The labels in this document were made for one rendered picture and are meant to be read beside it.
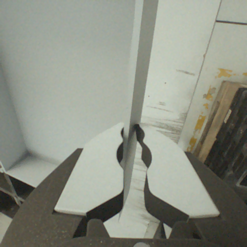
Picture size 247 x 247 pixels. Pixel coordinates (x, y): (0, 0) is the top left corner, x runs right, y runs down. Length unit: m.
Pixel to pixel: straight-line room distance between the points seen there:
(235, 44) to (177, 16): 0.80
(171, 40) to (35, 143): 0.43
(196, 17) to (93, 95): 0.40
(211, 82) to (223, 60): 0.16
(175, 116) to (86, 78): 0.42
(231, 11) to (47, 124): 1.20
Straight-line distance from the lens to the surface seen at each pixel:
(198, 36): 0.50
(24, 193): 0.96
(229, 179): 1.21
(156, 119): 0.54
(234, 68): 1.27
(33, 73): 0.21
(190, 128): 1.37
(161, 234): 2.04
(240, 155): 0.94
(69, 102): 0.19
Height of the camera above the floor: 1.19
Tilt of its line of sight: 57 degrees down
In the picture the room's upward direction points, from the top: 147 degrees counter-clockwise
